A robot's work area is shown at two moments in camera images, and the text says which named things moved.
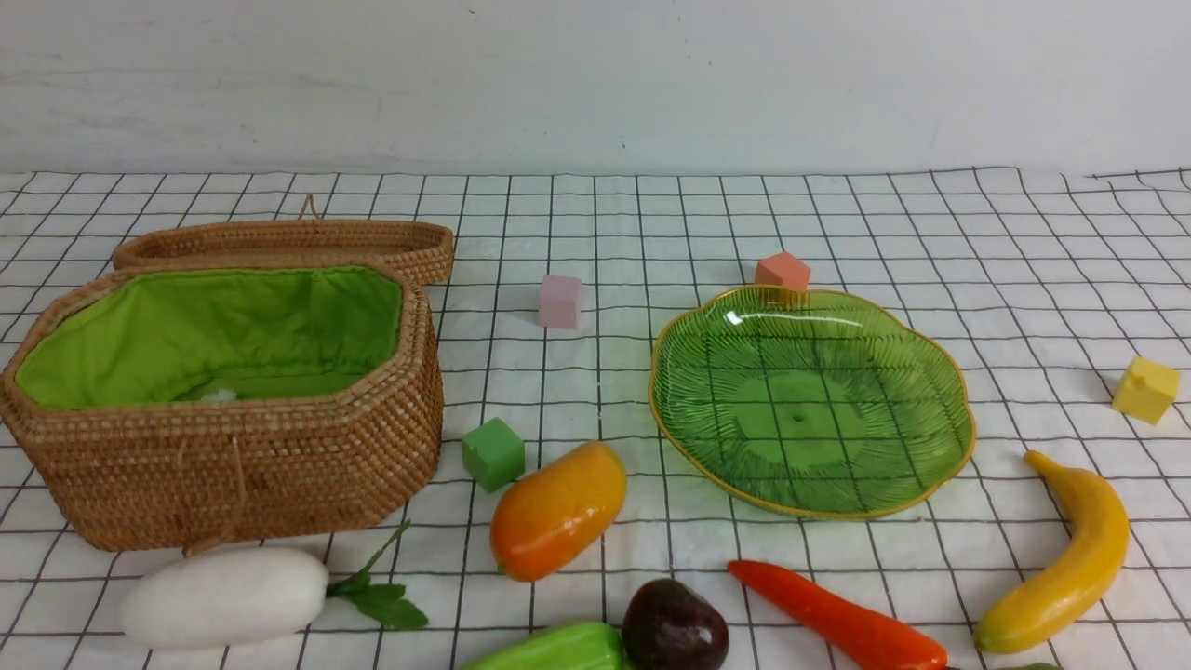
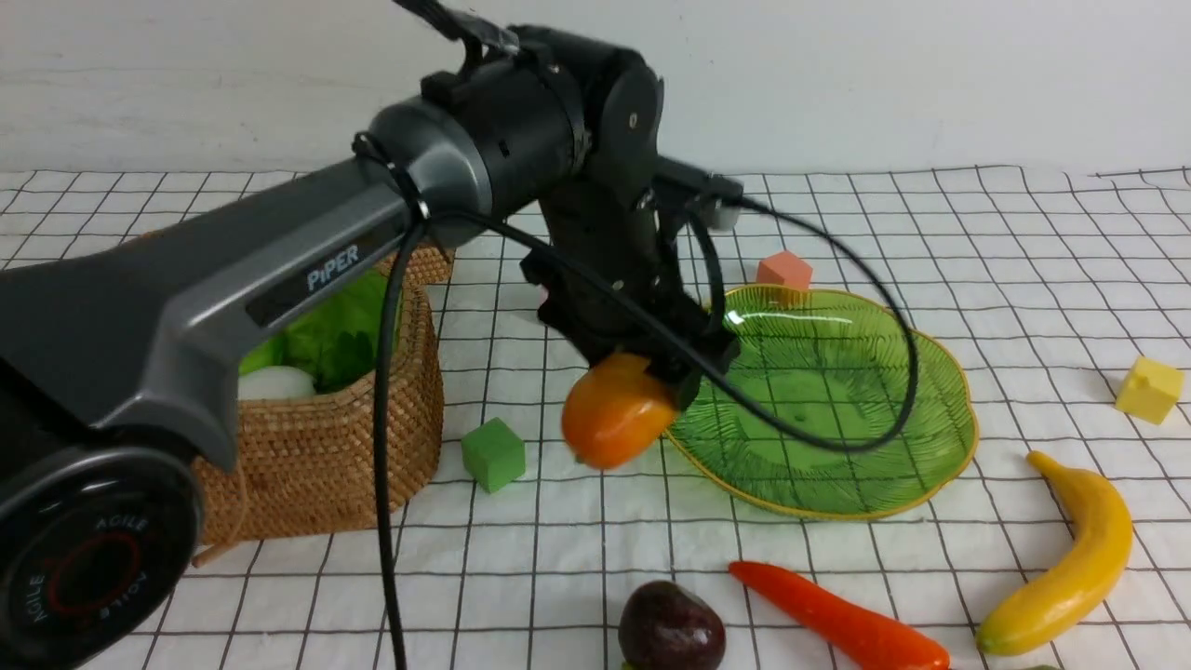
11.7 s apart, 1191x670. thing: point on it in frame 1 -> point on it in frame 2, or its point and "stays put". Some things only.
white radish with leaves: (237, 596) -> (328, 347)
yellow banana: (1065, 585) stays put
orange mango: (554, 511) -> (615, 411)
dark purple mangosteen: (668, 626) stays put
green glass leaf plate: (809, 401) stays put
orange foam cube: (782, 270) stays put
